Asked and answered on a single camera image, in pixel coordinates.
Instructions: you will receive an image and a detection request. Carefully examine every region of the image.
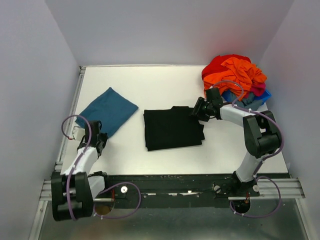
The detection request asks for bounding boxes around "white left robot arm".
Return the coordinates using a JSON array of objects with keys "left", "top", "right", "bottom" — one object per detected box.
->
[{"left": 51, "top": 120, "right": 111, "bottom": 222}]

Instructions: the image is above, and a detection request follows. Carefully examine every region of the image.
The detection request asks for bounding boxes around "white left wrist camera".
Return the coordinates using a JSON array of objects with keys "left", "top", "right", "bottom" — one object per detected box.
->
[{"left": 71, "top": 125, "right": 86, "bottom": 141}]

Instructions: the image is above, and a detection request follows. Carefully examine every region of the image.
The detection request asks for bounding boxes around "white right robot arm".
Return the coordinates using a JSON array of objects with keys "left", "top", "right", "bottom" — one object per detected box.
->
[{"left": 191, "top": 87, "right": 284, "bottom": 196}]

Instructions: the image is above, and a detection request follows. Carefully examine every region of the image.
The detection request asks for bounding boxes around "teal t-shirt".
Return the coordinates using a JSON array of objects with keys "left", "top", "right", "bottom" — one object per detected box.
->
[{"left": 75, "top": 87, "right": 139, "bottom": 138}]

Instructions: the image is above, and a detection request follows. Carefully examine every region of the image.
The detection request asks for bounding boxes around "black floral print t-shirt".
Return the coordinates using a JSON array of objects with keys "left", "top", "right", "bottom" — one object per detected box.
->
[{"left": 143, "top": 106, "right": 205, "bottom": 152}]

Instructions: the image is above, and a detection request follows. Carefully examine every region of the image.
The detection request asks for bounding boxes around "blue plastic bin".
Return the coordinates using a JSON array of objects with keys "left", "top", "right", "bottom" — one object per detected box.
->
[{"left": 222, "top": 90, "right": 272, "bottom": 106}]

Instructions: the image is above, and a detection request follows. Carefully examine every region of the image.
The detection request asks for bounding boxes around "magenta t-shirt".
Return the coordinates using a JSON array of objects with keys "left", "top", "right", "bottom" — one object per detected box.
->
[{"left": 250, "top": 82, "right": 266, "bottom": 97}]

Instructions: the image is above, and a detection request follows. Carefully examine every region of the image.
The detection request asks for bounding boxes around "grey-teal t-shirt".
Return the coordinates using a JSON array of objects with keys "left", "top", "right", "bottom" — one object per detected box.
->
[{"left": 235, "top": 95, "right": 262, "bottom": 111}]

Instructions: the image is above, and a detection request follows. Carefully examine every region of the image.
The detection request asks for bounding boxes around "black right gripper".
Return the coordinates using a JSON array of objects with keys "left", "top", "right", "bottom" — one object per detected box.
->
[{"left": 189, "top": 96, "right": 213, "bottom": 122}]

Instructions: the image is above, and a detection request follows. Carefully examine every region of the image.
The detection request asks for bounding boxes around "aluminium extrusion frame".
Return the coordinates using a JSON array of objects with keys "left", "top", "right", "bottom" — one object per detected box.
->
[{"left": 27, "top": 66, "right": 306, "bottom": 240}]

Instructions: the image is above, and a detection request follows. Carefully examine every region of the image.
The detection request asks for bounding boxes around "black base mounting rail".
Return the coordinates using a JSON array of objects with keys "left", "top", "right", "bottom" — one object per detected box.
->
[{"left": 94, "top": 174, "right": 260, "bottom": 209}]

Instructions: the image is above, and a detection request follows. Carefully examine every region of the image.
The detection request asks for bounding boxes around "red t-shirt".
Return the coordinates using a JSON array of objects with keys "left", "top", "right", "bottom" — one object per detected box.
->
[{"left": 201, "top": 54, "right": 251, "bottom": 79}]

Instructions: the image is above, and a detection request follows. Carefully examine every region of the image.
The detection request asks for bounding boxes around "orange t-shirt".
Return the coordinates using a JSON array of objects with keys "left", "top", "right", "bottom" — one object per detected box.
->
[{"left": 202, "top": 57, "right": 267, "bottom": 100}]

